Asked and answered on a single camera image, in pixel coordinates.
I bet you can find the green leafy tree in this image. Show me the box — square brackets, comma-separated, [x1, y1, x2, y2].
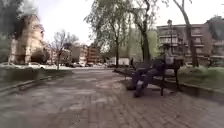
[83, 0, 134, 68]

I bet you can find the red brick path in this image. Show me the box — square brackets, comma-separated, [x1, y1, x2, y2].
[0, 68, 224, 128]

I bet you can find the building with balconies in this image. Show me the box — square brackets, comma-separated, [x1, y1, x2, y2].
[155, 16, 224, 68]

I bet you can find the lamp post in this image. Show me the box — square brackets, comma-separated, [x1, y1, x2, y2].
[167, 18, 176, 56]

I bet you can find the bare tree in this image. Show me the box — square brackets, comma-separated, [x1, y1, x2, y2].
[48, 29, 79, 71]

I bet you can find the dark trunk tree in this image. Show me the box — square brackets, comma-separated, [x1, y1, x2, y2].
[129, 0, 161, 64]

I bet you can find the row of parked cars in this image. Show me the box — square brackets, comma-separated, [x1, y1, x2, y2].
[0, 61, 111, 69]

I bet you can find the dark bench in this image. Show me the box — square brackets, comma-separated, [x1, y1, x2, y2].
[114, 56, 186, 98]

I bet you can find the person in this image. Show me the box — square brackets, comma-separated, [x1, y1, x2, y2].
[126, 43, 178, 99]

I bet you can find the dark dense tree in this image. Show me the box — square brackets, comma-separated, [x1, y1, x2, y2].
[0, 0, 26, 64]

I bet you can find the white vehicle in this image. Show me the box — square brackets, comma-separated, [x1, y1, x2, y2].
[108, 57, 131, 67]

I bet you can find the grass patch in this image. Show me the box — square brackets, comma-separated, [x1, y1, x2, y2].
[178, 65, 224, 91]

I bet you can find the row of buildings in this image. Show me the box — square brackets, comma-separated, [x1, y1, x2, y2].
[43, 43, 103, 66]

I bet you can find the beige building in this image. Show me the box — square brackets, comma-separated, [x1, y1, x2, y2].
[8, 13, 48, 65]

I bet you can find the leaning tree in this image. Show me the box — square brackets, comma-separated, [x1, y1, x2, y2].
[171, 0, 201, 68]

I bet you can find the grass strip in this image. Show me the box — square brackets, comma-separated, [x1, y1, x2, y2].
[0, 67, 73, 84]

